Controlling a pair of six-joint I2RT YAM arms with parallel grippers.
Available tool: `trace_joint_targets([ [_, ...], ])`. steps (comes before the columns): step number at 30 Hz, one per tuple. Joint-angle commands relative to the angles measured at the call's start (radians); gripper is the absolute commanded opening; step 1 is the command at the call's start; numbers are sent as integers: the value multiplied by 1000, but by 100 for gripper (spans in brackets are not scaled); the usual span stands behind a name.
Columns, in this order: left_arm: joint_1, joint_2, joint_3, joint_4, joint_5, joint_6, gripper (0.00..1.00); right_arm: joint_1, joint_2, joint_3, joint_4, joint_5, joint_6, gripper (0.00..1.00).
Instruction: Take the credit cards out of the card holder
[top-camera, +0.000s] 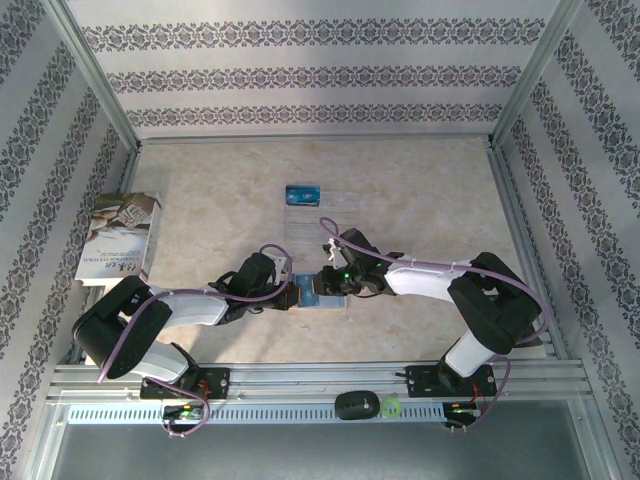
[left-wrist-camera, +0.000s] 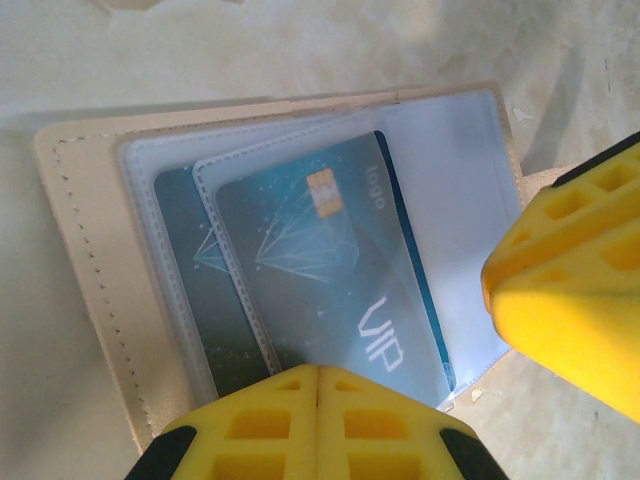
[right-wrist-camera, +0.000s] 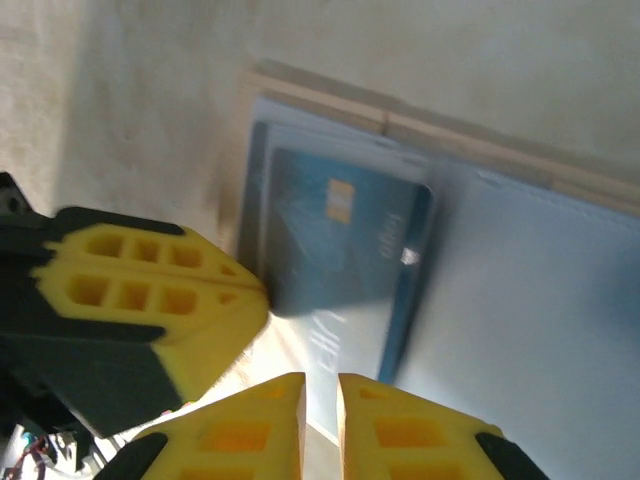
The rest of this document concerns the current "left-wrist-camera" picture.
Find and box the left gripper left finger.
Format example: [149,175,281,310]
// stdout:
[124,364,321,480]

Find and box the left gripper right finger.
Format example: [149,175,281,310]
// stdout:
[319,366,507,480]

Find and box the blue VIP card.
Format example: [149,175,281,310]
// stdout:
[213,130,454,401]
[153,167,281,401]

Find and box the beige card holder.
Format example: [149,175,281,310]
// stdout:
[32,79,556,454]

